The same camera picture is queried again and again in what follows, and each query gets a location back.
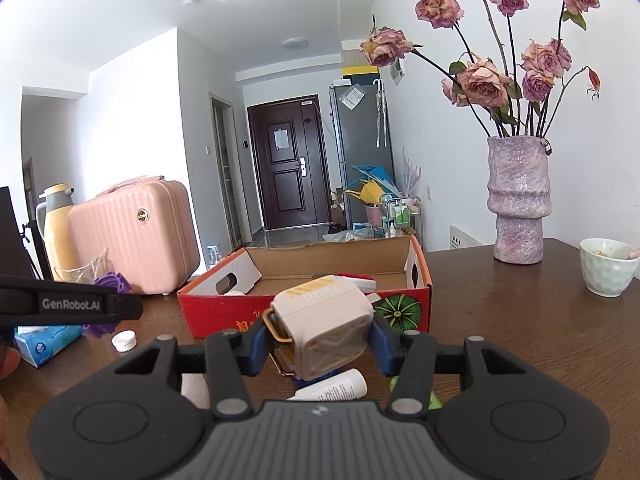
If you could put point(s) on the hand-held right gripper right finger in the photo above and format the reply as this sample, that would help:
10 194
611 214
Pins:
382 347

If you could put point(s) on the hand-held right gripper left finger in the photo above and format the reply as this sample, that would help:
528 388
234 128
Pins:
257 350

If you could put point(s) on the red cardboard box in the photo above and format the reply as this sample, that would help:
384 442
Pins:
210 310

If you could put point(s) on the beige case with gold clip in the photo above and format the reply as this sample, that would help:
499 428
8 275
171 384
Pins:
325 320

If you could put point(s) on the person's left hand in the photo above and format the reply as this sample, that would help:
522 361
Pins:
7 362

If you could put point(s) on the blue tissue pack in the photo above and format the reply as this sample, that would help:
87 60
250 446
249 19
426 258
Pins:
45 345

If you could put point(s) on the purple lobed plastic lid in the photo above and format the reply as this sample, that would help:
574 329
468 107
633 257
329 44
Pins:
112 282

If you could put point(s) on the small white adapter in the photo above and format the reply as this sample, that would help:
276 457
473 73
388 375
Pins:
235 293

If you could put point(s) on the white tube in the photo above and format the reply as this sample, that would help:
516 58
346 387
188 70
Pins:
332 387

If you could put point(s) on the white bottle cap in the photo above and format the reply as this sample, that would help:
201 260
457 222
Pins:
124 341

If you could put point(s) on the green spray bottle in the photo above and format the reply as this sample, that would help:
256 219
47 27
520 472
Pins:
435 402

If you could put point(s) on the yellow thermos jug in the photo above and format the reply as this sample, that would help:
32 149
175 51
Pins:
57 230

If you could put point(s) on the black paper bag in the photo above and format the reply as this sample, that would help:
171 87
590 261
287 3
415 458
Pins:
12 235

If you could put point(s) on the pink hard suitcase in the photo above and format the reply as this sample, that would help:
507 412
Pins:
135 235

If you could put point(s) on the clear plastic bag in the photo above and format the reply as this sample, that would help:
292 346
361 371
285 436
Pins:
347 235

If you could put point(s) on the white utility cart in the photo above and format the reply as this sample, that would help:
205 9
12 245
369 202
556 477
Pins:
402 220

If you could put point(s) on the pink waste bin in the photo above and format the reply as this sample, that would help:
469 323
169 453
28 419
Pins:
373 214

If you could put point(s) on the yellow plastic dustpan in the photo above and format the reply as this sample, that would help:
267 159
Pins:
367 192

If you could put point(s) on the dark brown entrance door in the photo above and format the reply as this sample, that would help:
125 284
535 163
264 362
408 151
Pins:
287 195

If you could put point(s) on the pale purple decorative plant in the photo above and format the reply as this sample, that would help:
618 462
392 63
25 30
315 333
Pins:
412 175

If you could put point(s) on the grey interior door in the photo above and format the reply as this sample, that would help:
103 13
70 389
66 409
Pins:
222 175

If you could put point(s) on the purple textured vase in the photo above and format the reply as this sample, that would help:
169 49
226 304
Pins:
520 195

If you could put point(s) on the grey refrigerator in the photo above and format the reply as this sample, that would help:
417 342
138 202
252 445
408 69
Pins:
357 140

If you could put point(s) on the white folded umbrella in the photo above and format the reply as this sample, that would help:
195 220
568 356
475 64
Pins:
381 115

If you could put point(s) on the white cup with spoon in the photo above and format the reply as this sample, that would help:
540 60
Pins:
605 272

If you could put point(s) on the paper sheet on refrigerator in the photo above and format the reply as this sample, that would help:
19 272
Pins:
353 98

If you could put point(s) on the pink spoon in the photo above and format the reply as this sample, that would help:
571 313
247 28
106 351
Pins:
634 253

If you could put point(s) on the yellow and black box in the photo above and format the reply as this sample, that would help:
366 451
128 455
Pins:
360 74

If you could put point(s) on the bunch of dried pink roses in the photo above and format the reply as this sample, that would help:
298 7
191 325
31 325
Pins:
480 80

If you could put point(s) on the plain cardboard box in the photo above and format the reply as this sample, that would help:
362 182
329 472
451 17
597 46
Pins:
356 52

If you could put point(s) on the round ceiling lamp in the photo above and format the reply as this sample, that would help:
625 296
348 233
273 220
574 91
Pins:
294 42

